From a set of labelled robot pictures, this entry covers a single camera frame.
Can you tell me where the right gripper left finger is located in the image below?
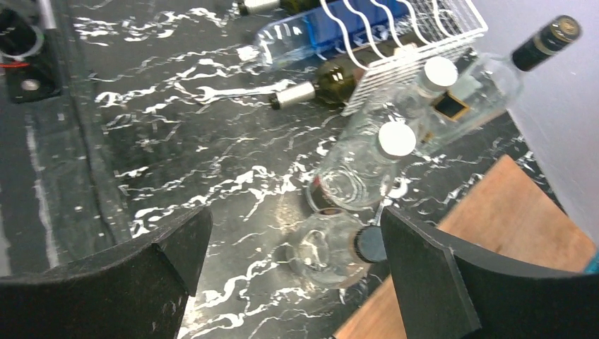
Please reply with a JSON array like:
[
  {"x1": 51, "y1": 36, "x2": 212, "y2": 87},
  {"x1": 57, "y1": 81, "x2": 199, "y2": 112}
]
[{"x1": 1, "y1": 208, "x2": 213, "y2": 338}]

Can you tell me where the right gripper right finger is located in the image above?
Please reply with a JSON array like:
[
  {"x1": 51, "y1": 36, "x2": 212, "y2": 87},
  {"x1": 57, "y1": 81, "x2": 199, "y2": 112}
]
[{"x1": 381, "y1": 208, "x2": 598, "y2": 338}]

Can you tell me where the clear bottle copper neck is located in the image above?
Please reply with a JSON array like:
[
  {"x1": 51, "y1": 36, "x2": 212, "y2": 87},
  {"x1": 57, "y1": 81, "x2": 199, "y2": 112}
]
[{"x1": 286, "y1": 208, "x2": 387, "y2": 290}]

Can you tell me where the large clear round bottle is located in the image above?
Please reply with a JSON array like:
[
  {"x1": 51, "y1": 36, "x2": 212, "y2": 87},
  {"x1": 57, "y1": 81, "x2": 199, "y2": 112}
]
[{"x1": 306, "y1": 121, "x2": 417, "y2": 211}]

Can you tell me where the clear bottle white cap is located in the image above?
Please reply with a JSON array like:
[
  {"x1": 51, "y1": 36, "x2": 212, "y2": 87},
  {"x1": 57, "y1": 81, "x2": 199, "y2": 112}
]
[{"x1": 339, "y1": 56, "x2": 459, "y2": 142}]

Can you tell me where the square bottle dark label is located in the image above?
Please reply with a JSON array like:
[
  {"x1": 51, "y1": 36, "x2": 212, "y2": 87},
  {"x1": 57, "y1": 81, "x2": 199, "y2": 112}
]
[{"x1": 415, "y1": 15, "x2": 582, "y2": 155}]

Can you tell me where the clear blue-tinted bottle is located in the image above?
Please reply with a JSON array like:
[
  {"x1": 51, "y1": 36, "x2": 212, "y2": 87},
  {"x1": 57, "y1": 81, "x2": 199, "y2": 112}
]
[{"x1": 237, "y1": 2, "x2": 390, "y2": 71}]

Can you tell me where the dark wine bottle right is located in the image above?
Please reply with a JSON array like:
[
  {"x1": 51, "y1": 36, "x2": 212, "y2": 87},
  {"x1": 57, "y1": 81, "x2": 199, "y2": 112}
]
[{"x1": 270, "y1": 44, "x2": 417, "y2": 111}]

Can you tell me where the dark wine bottle silver cap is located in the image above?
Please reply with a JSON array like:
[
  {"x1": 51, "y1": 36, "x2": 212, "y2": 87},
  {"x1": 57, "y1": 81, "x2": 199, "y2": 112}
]
[{"x1": 236, "y1": 0, "x2": 321, "y2": 16}]

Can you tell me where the wooden board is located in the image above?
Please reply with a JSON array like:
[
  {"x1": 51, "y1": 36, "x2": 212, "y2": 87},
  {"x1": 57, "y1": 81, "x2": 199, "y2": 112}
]
[{"x1": 336, "y1": 156, "x2": 597, "y2": 338}]

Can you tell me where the silver wrench right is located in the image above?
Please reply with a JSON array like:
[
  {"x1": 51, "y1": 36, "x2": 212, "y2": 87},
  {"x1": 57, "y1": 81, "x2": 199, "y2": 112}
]
[{"x1": 372, "y1": 198, "x2": 393, "y2": 226}]

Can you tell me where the silver wrench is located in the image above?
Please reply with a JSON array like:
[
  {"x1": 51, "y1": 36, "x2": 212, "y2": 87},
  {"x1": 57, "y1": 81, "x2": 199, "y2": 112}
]
[
  {"x1": 194, "y1": 79, "x2": 296, "y2": 105},
  {"x1": 372, "y1": 198, "x2": 393, "y2": 226}
]

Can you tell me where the silver wrench left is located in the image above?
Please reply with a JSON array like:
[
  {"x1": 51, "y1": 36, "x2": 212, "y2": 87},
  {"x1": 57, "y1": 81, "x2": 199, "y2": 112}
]
[{"x1": 194, "y1": 79, "x2": 296, "y2": 105}]

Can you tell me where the white wire wine rack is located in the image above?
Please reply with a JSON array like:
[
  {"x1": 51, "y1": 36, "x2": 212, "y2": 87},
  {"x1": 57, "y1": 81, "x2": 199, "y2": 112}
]
[{"x1": 336, "y1": 1, "x2": 488, "y2": 116}]

